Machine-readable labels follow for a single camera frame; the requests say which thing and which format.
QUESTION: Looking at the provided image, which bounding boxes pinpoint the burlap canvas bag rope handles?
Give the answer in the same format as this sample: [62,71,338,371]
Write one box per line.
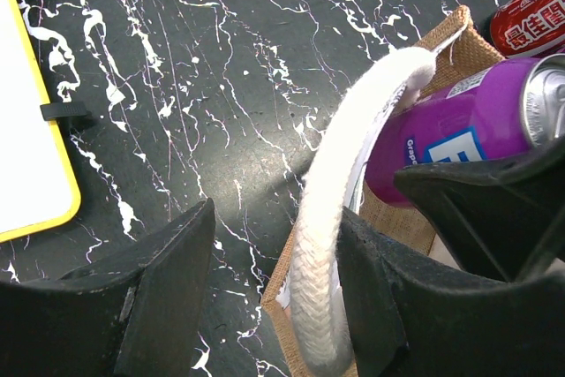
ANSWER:
[261,5,502,376]

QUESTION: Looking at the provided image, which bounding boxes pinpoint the red cola can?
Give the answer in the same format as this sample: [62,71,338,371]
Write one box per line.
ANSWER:
[488,0,565,57]

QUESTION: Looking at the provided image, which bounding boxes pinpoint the whiteboard with yellow frame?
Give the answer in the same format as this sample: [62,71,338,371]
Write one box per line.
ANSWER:
[1,0,87,241]

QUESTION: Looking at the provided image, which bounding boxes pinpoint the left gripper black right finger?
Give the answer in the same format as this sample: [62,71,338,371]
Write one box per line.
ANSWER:
[337,211,564,376]

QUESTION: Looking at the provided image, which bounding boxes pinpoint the purple soda can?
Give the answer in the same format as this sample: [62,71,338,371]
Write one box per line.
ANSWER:
[365,53,564,207]

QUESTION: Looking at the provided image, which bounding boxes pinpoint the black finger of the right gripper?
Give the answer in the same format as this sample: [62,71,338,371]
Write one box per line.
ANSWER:
[394,138,564,282]

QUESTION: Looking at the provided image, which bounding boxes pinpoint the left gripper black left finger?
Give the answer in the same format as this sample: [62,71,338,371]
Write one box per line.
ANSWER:
[1,200,215,376]

